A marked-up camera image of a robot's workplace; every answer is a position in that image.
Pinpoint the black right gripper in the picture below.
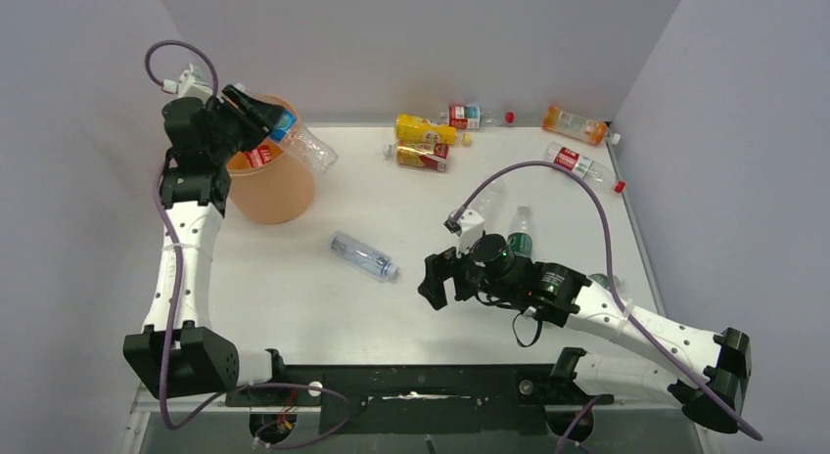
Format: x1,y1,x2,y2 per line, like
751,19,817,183
419,245,516,310

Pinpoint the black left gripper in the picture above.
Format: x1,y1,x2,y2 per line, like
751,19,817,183
205,86,283,163

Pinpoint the red-cap red-label clear bottle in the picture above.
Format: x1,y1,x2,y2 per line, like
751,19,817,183
245,144,274,168

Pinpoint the blue-label clear water bottle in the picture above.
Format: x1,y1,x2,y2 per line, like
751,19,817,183
268,110,339,176

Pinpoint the blue tinted clear bottle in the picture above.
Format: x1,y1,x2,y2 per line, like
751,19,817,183
328,231,399,282

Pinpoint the green-label clear bottle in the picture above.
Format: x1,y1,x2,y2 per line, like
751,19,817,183
588,273,622,292

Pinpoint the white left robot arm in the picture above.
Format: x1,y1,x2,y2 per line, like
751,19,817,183
122,84,287,399

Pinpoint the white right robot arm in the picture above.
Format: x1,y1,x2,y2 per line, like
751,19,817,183
418,234,757,436

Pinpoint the orange plastic bin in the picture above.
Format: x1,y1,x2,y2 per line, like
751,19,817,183
223,93,317,226

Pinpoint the green-label upright-lying bottle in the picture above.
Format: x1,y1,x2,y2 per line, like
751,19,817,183
507,204,533,258

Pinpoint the large clear unlabelled bottle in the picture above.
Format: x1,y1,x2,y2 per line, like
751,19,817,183
468,178,506,223

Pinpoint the red-yellow label bottle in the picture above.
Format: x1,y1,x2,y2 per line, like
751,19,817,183
383,143,449,173

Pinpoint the yellow-label bottle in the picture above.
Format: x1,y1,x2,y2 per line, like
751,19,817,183
394,113,472,147

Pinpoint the red-blue label bottle red cap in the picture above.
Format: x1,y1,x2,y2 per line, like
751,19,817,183
438,105,515,131

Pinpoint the red-label bottle right side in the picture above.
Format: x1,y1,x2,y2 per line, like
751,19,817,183
543,142,626,194

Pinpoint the orange drink bottle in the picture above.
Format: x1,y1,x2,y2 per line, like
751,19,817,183
541,106,622,146

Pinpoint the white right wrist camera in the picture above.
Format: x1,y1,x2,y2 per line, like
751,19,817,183
443,208,485,257

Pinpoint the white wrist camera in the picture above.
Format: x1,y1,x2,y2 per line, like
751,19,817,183
443,208,485,257
161,64,215,102

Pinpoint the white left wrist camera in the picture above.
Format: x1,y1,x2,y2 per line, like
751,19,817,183
161,64,215,102

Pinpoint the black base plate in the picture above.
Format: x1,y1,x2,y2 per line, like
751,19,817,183
225,363,590,435

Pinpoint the aluminium frame rail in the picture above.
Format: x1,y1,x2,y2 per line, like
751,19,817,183
116,386,284,453

